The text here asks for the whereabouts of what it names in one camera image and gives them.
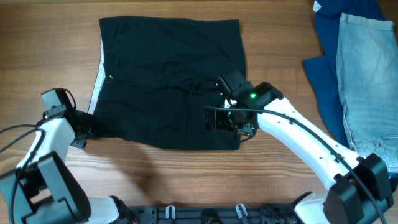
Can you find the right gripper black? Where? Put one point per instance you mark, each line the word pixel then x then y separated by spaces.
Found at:
pixel 212 119

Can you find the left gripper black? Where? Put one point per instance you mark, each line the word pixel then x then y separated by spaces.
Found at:
pixel 90 120

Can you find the black shorts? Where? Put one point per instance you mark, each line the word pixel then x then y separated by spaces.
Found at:
pixel 159 76

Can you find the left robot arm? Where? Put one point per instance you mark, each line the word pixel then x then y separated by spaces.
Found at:
pixel 41 189

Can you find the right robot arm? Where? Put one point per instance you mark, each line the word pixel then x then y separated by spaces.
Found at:
pixel 358 188

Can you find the blue garment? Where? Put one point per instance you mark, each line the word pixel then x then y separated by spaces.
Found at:
pixel 321 71

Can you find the light blue denim shorts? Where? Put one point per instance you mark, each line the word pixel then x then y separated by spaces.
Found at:
pixel 366 68

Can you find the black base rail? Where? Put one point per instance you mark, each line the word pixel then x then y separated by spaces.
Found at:
pixel 238 214

